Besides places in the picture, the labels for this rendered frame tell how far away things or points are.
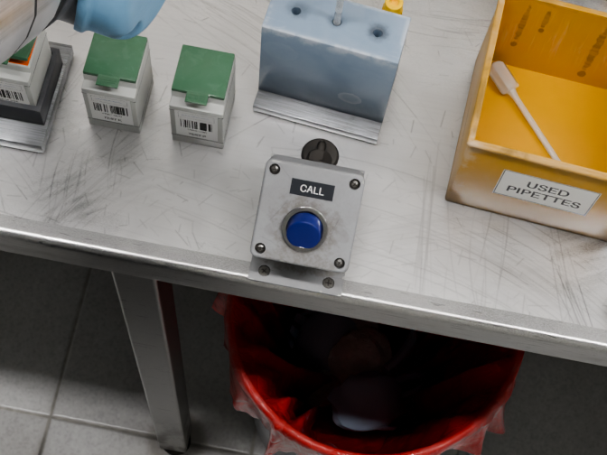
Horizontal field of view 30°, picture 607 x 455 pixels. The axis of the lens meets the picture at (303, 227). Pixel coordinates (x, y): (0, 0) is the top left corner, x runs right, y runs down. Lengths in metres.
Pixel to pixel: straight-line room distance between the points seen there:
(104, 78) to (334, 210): 0.19
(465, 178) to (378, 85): 0.09
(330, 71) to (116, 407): 0.97
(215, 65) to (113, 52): 0.07
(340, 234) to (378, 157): 0.12
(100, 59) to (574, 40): 0.35
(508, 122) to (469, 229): 0.10
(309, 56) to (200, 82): 0.08
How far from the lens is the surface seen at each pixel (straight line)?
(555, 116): 0.92
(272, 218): 0.78
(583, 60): 0.91
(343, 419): 1.48
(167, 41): 0.92
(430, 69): 0.92
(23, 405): 1.73
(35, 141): 0.87
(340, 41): 0.81
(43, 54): 0.86
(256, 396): 1.25
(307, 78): 0.85
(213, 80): 0.83
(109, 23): 0.46
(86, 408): 1.72
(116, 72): 0.83
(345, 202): 0.78
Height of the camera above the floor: 1.66
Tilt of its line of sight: 67 degrees down
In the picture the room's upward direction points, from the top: 9 degrees clockwise
